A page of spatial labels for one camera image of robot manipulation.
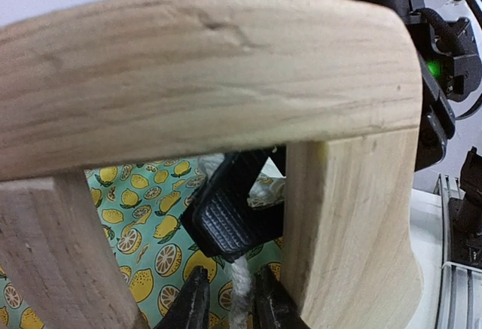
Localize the lemon print bed cushion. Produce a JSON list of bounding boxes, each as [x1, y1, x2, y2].
[[1, 154, 285, 328]]

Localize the wooden pet bed frame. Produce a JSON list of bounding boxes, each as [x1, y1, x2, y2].
[[1, 0, 423, 328]]

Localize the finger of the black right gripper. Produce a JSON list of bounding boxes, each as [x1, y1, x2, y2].
[[180, 148, 285, 263]]

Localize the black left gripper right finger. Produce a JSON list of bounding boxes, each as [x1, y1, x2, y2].
[[252, 265, 309, 329]]

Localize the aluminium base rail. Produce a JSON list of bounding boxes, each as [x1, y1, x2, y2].
[[432, 148, 482, 329]]

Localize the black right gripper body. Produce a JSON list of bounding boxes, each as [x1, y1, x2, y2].
[[165, 0, 479, 174]]

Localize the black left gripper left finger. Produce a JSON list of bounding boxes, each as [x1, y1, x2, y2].
[[154, 266, 210, 329]]

